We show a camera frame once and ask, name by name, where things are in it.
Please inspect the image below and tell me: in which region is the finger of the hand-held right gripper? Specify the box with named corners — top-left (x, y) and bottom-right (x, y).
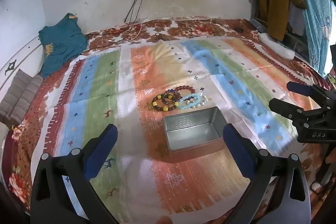
top-left (287, 81), bottom-right (336, 102)
top-left (269, 98), bottom-right (324, 123)

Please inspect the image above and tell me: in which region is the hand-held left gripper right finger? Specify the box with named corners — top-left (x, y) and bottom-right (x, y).
top-left (223, 123), bottom-right (311, 224)

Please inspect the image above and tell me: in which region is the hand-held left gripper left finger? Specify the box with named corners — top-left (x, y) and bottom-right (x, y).
top-left (30, 124), bottom-right (118, 224)

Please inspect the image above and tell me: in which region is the rectangular metal tin box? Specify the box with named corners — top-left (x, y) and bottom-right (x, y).
top-left (162, 106), bottom-right (228, 164)

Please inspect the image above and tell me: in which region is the white bead bracelet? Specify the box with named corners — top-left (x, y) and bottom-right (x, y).
top-left (186, 96), bottom-right (208, 109)

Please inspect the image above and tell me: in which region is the light blue bead bracelet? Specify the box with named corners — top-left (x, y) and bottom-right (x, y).
top-left (179, 93), bottom-right (204, 110)

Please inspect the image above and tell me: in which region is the black and yellow bead bracelet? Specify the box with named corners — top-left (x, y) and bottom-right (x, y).
top-left (152, 93), bottom-right (173, 112)

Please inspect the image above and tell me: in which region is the multicoloured glass bead bracelet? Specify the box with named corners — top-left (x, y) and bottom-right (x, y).
top-left (161, 91), bottom-right (183, 107)

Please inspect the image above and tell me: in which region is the red bead bracelet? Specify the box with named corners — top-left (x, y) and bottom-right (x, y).
top-left (169, 85), bottom-right (197, 95)

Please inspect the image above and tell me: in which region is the white plastic extension block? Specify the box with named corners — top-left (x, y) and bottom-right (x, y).
top-left (259, 33), bottom-right (296, 60)

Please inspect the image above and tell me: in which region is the person's foot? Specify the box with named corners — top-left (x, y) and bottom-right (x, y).
top-left (310, 179), bottom-right (329, 194)

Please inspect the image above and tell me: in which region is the light blue printed cloth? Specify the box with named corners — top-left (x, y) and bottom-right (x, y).
top-left (285, 0), bottom-right (336, 78)

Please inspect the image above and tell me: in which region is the striped pastel woven mat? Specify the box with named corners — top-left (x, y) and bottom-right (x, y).
top-left (30, 39), bottom-right (315, 224)

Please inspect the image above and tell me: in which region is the grey striped cushion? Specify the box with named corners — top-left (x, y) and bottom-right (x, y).
top-left (0, 69), bottom-right (44, 126)

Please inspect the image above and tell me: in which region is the teal shirt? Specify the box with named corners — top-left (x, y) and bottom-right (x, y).
top-left (38, 13), bottom-right (88, 79)

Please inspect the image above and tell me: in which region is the black power cable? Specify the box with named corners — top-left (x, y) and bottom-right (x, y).
top-left (130, 0), bottom-right (146, 24)
top-left (123, 0), bottom-right (139, 24)

